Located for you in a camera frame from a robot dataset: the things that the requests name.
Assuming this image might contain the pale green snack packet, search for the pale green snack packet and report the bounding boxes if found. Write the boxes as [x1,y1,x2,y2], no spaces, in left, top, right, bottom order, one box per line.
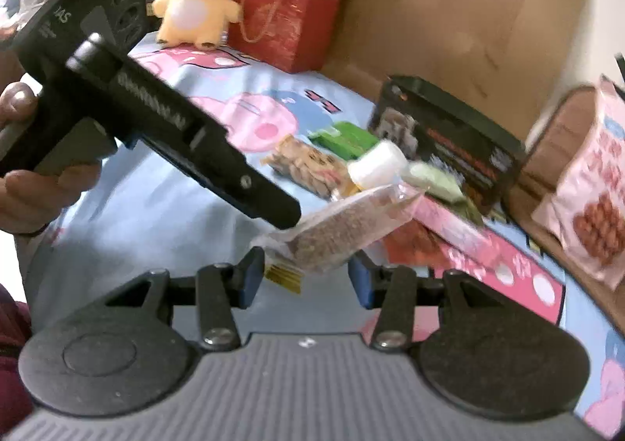
[400,162,465,203]

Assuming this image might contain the red spicy snack packet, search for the red spicy snack packet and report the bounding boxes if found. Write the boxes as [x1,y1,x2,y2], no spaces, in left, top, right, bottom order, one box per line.
[382,220,449,270]

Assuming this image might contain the person's left hand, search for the person's left hand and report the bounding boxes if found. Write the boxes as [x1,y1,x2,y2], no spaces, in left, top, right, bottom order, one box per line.
[0,82,102,235]

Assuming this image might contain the white jelly cup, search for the white jelly cup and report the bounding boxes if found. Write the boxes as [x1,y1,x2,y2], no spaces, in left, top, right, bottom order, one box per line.
[348,139,408,190]

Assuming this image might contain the black sheep print box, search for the black sheep print box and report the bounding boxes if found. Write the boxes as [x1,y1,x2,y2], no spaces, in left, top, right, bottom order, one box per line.
[368,75,527,214]

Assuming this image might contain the yellow peanut snack bag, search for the yellow peanut snack bag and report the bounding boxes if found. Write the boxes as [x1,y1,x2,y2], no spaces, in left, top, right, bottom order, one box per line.
[261,135,359,200]

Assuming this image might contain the pink rectangular snack box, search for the pink rectangular snack box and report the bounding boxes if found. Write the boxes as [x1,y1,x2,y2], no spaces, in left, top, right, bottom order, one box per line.
[412,196,500,269]

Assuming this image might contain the blue cartoon pig bedsheet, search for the blue cartoon pig bedsheet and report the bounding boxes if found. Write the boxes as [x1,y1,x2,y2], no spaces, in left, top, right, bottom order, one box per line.
[13,43,624,440]

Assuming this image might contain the pink fried twist snack bag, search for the pink fried twist snack bag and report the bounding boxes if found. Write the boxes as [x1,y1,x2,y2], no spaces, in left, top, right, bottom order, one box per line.
[532,78,624,290]

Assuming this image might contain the clear bag of brown grains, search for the clear bag of brown grains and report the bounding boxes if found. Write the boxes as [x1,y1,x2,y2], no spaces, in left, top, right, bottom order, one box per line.
[252,184,424,274]

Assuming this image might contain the yellow plush toy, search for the yellow plush toy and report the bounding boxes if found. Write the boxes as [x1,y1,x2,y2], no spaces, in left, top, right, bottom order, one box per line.
[152,0,241,51]

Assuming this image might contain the wooden headboard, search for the wooden headboard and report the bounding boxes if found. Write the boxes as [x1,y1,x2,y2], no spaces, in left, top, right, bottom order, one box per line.
[322,0,585,139]

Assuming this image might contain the red gift bag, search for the red gift bag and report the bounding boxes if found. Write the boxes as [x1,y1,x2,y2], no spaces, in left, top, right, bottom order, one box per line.
[227,0,341,74]

